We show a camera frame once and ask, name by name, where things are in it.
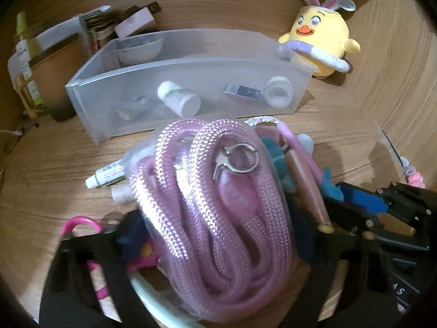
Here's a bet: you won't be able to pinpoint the silver metal bowl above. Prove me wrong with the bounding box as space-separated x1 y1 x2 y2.
115 36 164 65

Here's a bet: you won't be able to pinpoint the small scissors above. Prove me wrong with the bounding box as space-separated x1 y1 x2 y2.
375 122 410 175

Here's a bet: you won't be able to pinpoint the pink white box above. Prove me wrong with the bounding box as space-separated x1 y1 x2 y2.
114 3 161 39

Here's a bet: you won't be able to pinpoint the pink rope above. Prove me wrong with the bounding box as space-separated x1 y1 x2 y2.
127 118 297 322

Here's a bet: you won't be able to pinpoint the pink ring clip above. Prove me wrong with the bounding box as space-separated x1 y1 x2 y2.
61 215 104 240

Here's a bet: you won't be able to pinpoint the green cap lotion bottle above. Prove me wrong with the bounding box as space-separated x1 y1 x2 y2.
13 11 45 108

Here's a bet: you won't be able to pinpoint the yellow chick plush toy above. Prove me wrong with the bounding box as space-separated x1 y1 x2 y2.
277 0 361 78

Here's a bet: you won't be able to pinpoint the teal felt piece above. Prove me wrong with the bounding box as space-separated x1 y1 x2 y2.
261 136 294 192

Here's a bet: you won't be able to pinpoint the translucent plastic storage bin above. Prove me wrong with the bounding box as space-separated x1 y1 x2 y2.
64 29 313 146

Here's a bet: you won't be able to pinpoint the pink lip gloss tube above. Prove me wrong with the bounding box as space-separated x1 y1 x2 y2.
286 148 334 234

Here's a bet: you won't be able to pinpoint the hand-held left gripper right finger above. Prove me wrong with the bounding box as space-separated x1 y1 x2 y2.
298 230 405 328

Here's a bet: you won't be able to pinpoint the small white cylinder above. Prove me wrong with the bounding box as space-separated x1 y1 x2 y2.
111 186 134 206

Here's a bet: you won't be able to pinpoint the pink pen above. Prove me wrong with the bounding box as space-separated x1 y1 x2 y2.
277 123 323 185

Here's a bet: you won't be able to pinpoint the small silver metal case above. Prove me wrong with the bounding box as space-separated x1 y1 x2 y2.
223 83 263 102

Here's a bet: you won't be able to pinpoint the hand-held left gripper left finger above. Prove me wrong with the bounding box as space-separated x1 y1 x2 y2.
39 210 151 328

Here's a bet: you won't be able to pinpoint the white tape roll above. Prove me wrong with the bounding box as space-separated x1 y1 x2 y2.
264 76 294 109

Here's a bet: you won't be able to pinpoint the pink white braided headband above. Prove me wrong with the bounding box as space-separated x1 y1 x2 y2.
244 116 285 128

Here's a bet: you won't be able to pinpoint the white green print tube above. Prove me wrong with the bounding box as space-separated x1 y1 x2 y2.
85 160 129 189

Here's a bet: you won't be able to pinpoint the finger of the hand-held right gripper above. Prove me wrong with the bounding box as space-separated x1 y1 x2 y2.
335 181 433 215
321 199 431 251

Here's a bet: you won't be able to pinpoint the white plastic bottle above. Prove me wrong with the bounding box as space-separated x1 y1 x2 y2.
157 81 202 117

